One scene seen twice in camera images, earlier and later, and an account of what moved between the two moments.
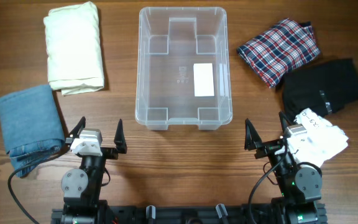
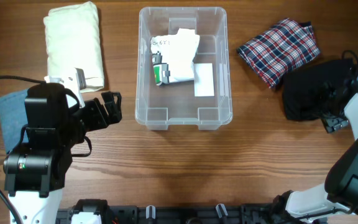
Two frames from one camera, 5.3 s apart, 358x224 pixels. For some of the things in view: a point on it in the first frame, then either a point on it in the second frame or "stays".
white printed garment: (322, 142) → (178, 51)
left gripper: (111, 152) → (113, 110)
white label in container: (203, 79) stays
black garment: (325, 87) stays
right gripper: (252, 143) → (332, 122)
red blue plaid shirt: (279, 49) stays
